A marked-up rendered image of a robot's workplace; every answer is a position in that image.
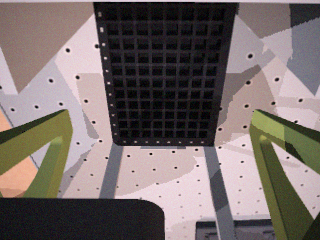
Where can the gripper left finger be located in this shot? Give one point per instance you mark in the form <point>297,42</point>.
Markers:
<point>18,143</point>

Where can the grey flat base plate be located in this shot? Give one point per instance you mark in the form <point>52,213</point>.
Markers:
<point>175,180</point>

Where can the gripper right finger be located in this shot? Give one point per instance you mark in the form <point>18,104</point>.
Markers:
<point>289,215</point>

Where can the black well plate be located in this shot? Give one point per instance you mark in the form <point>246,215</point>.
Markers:
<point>164,89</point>

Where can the grey rack with upright posts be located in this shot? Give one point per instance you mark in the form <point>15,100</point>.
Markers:
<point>32,33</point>

